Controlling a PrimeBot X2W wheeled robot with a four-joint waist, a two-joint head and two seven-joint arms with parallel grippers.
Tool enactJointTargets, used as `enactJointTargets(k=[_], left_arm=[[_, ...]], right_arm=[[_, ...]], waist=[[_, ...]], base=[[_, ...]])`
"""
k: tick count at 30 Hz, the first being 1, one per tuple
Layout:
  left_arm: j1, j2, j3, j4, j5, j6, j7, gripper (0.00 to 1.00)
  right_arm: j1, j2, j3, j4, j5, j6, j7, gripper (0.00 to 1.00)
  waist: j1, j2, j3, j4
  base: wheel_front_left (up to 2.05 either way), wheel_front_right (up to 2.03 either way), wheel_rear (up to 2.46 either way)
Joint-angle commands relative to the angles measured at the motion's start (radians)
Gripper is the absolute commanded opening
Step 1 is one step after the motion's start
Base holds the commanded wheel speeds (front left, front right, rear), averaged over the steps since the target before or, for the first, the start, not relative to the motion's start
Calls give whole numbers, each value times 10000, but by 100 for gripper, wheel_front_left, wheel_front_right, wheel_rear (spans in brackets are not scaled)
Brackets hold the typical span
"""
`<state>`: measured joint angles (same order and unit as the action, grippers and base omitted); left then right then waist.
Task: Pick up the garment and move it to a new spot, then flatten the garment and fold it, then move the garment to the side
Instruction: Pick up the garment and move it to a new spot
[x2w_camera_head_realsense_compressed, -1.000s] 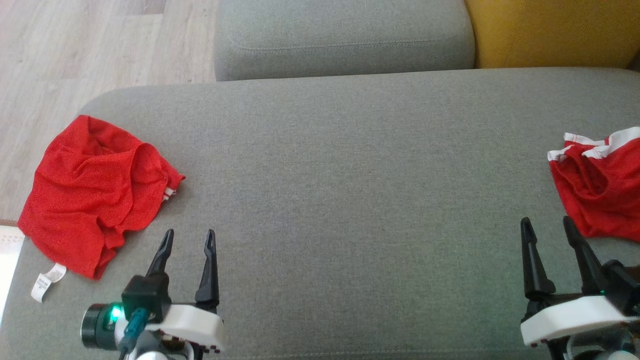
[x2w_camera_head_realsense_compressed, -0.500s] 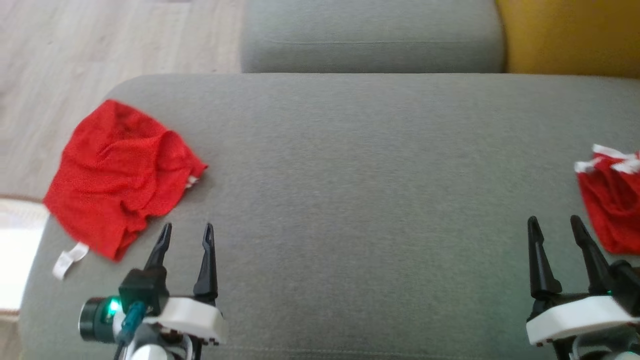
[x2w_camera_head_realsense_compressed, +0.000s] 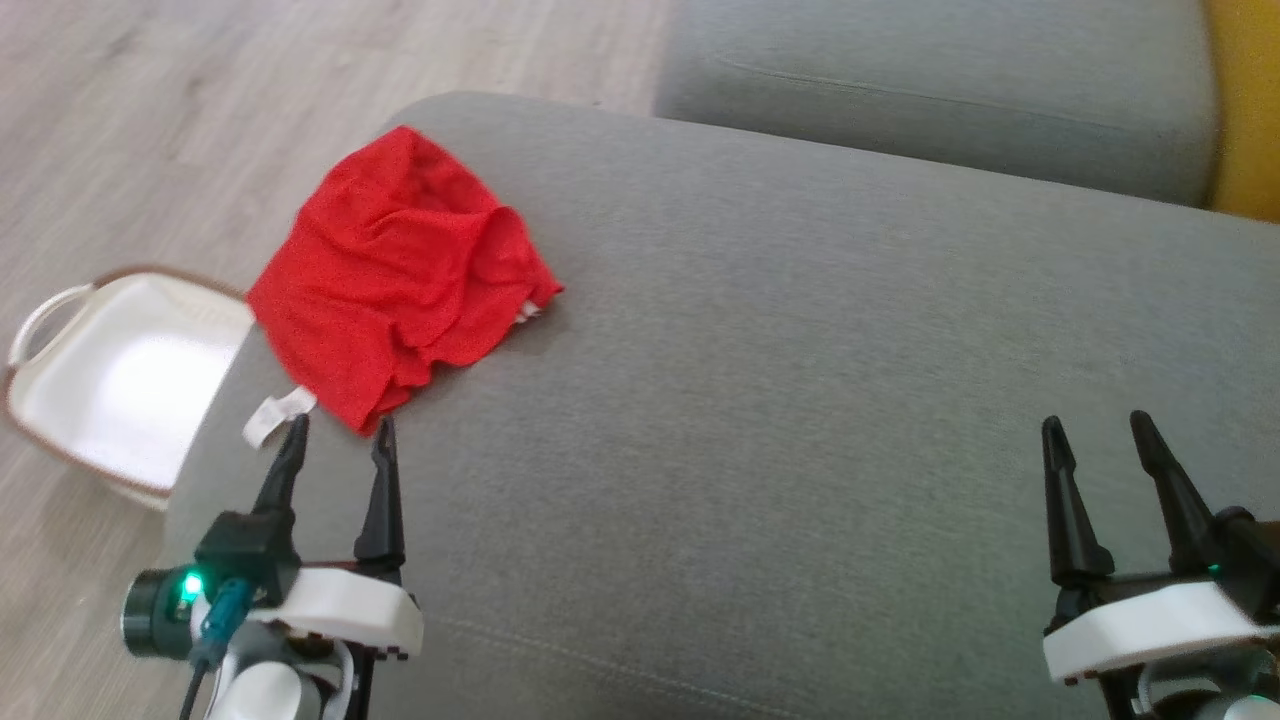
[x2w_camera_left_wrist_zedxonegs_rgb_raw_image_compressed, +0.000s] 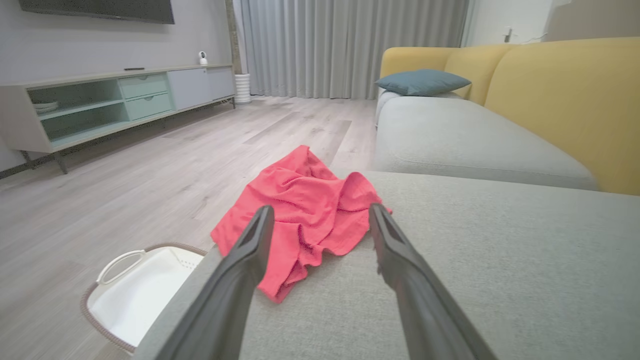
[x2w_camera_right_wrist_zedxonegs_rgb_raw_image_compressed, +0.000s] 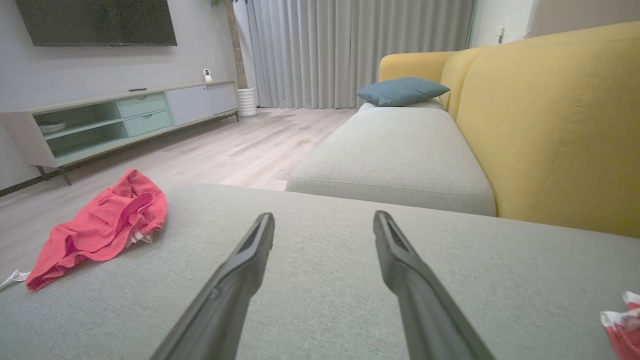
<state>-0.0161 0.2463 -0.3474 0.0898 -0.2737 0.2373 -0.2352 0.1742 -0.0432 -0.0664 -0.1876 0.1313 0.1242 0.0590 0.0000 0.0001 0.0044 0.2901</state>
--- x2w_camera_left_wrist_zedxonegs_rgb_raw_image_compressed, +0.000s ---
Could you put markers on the grey pleated curtain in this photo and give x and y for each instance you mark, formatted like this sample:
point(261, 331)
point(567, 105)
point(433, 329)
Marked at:
point(350, 45)

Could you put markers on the grey sofa ottoman cushion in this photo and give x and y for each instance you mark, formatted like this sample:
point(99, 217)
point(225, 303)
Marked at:
point(525, 275)

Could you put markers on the white security camera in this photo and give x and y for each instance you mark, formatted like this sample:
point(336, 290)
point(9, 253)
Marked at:
point(202, 58)

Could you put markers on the white cylindrical air purifier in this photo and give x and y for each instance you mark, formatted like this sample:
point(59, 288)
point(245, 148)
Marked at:
point(242, 89)

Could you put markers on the stacked white bowls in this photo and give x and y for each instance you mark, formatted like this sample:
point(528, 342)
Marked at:
point(46, 107)

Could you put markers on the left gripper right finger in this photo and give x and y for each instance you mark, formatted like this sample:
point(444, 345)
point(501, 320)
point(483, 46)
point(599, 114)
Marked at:
point(420, 305)

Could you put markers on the white laundry basket brown rim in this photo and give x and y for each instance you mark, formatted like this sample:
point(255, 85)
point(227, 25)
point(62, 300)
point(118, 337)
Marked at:
point(135, 295)

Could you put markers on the red shirt white sleeves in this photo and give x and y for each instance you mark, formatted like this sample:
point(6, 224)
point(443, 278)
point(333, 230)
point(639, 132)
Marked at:
point(310, 210)

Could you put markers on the yellow sofa back cushion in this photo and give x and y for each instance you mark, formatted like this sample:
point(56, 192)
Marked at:
point(410, 59)
point(477, 67)
point(575, 100)

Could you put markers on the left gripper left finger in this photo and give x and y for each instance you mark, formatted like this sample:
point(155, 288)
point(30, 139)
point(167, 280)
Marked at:
point(230, 295)

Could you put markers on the grey mint tv cabinet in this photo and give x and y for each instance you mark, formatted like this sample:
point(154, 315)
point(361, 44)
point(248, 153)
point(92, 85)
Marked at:
point(195, 87)

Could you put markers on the grey sofa seat cushion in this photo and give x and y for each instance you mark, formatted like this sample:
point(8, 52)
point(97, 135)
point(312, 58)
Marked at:
point(460, 135)

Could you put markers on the black wall television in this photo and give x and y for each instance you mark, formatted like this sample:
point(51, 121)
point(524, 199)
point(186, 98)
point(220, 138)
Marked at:
point(100, 9)

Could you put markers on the blue throw pillow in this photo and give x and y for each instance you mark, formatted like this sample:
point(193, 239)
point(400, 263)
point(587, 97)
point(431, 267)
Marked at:
point(422, 82)

